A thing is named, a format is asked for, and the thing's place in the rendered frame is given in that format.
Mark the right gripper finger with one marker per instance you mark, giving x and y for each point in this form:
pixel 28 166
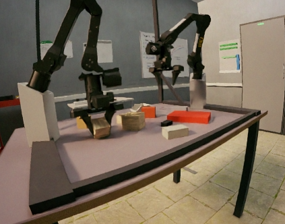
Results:
pixel 109 117
pixel 87 121

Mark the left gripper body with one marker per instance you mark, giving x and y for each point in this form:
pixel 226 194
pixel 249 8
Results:
pixel 174 67

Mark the white rectangular block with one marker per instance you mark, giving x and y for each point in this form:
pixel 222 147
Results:
pixel 175 131

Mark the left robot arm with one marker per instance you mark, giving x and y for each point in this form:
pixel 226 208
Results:
pixel 169 37

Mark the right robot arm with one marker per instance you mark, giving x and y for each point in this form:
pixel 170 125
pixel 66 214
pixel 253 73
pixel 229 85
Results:
pixel 55 57

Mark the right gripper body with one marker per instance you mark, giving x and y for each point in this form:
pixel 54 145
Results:
pixel 80 113

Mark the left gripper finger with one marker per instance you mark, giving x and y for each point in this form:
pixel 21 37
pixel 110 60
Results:
pixel 174 76
pixel 158 77

